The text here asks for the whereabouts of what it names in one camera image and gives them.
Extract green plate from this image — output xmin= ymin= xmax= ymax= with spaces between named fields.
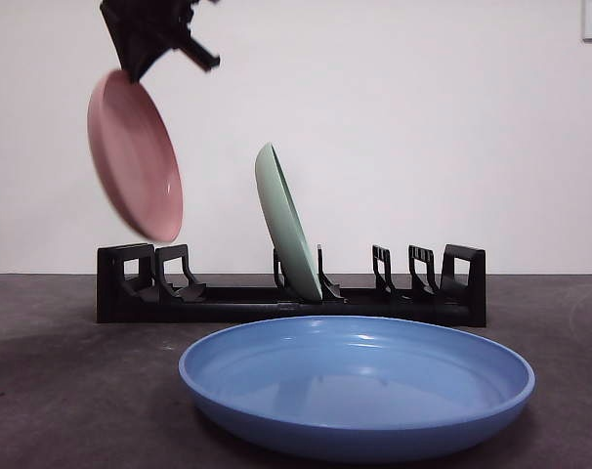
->
xmin=254 ymin=142 xmax=323 ymax=302

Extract blue plate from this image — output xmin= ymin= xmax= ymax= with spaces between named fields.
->
xmin=178 ymin=315 xmax=537 ymax=464

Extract black plate rack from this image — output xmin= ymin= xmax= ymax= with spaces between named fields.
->
xmin=96 ymin=242 xmax=487 ymax=328

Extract pink plate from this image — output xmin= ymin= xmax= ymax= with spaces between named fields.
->
xmin=86 ymin=68 xmax=185 ymax=243

